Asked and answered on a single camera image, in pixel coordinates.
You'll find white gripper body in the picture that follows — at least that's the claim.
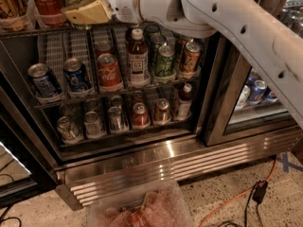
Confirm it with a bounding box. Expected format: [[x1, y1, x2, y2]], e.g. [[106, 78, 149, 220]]
[[108, 0, 182, 24]]

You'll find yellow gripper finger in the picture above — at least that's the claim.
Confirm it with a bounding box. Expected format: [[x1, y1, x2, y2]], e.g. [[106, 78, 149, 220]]
[[62, 0, 112, 25]]

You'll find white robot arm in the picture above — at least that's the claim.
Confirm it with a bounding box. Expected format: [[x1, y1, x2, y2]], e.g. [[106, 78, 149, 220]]
[[62, 0, 303, 127]]

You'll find red can behind Coca-Cola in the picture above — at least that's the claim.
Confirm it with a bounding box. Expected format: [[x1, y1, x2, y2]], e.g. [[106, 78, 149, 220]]
[[95, 41, 115, 57]]

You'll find red Coca-Cola can top shelf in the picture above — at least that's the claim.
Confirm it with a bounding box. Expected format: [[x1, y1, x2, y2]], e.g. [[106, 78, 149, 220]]
[[34, 0, 66, 27]]

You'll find red coca-cola can shelf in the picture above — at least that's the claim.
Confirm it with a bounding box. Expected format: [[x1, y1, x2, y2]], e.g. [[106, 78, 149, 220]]
[[97, 54, 122, 92], [34, 0, 66, 27]]

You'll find red Coca-Cola can middle shelf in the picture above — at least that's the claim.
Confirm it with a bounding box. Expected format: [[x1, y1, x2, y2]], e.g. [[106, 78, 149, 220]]
[[97, 54, 122, 92]]

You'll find green can middle shelf front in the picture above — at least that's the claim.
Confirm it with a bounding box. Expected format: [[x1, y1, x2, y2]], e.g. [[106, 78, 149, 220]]
[[154, 44, 175, 78]]

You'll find orange can behind right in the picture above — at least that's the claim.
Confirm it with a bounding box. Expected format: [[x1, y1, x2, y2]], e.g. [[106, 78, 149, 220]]
[[175, 35, 194, 64]]

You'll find orange can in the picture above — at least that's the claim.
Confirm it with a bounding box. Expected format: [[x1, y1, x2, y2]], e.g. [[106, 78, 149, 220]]
[[175, 35, 194, 64], [180, 42, 202, 75]]

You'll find orange can front right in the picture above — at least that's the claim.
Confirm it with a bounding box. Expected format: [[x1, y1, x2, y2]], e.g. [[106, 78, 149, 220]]
[[180, 42, 202, 75]]

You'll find brown striped can top shelf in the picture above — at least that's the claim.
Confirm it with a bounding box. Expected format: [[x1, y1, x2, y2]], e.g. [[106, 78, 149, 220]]
[[0, 0, 33, 32]]

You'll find stainless steel fridge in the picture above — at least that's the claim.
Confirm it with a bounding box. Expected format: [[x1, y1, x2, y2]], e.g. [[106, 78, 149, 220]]
[[0, 0, 302, 210]]

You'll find blue can far left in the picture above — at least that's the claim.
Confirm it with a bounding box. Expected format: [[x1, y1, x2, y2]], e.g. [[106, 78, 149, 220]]
[[27, 63, 62, 98]]

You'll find silver can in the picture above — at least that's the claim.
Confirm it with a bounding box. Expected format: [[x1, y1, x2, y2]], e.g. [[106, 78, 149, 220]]
[[84, 111, 106, 139], [108, 106, 127, 132]]

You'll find red can bottom shelf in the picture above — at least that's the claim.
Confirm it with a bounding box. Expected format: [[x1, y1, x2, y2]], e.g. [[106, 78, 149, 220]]
[[132, 103, 150, 127]]

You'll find white green can bottom left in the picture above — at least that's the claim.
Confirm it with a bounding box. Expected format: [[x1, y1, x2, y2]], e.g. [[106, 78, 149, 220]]
[[57, 116, 83, 144]]

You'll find white can right fridge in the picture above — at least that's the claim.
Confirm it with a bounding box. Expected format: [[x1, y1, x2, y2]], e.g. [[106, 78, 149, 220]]
[[236, 85, 250, 110]]

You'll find glass fridge door right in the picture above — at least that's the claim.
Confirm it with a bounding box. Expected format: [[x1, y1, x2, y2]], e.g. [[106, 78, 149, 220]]
[[204, 33, 302, 146]]

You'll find blue Pepsi can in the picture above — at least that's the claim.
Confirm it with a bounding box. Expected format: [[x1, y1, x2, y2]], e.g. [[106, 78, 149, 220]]
[[247, 79, 267, 105]]

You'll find brown tea bottle white label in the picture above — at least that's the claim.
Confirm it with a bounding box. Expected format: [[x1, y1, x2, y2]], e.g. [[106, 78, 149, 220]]
[[127, 28, 149, 87]]

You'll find small bottle bottom right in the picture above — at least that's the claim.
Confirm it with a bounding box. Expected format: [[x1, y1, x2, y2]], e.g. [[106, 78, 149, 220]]
[[173, 83, 193, 120]]

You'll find clear plastic bin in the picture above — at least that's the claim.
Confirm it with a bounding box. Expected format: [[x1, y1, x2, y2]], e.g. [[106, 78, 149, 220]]
[[87, 180, 194, 227]]

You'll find orange power cable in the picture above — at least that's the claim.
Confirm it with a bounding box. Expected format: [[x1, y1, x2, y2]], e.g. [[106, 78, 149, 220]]
[[198, 156, 278, 227]]

